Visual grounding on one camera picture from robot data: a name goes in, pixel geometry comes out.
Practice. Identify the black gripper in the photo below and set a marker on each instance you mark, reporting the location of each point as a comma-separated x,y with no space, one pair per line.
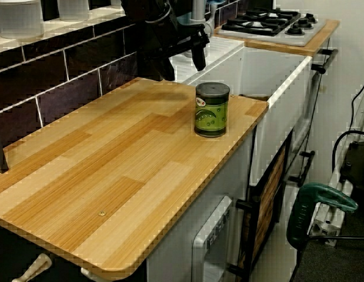
173,38

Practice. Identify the green tin can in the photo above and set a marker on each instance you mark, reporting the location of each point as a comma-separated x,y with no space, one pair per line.
211,113

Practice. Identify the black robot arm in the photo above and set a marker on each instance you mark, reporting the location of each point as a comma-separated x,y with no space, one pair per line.
140,11

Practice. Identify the grey curved faucet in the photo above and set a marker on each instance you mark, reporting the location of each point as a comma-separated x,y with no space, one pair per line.
197,11

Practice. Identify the teal plastic bin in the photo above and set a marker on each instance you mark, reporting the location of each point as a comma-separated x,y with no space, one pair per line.
217,1

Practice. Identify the white open drawer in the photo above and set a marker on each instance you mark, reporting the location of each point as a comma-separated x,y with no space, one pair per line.
258,70

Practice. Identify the black toy stove hob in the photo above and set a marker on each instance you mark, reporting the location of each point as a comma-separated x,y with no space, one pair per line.
267,22

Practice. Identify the wooden stove countertop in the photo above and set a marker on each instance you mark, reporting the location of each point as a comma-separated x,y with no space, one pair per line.
287,47

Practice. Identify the small white plastic container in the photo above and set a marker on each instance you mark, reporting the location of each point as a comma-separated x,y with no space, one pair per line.
73,8

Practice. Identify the large white plastic container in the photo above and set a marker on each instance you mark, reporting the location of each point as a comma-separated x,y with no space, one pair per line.
18,17

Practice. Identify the brass screw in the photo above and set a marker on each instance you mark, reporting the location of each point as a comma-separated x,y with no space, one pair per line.
102,213

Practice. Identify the white toy dishwasher front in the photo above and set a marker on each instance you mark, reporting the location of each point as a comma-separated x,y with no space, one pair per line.
212,235

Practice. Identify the green power drill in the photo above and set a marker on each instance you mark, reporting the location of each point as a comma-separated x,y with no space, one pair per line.
314,205

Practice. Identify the black box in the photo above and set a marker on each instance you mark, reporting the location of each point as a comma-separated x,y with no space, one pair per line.
356,160

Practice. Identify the black metal stand leg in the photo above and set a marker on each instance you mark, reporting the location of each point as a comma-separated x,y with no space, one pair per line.
0,149

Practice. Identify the wood panel black frame door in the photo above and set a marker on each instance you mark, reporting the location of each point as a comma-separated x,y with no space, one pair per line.
270,188

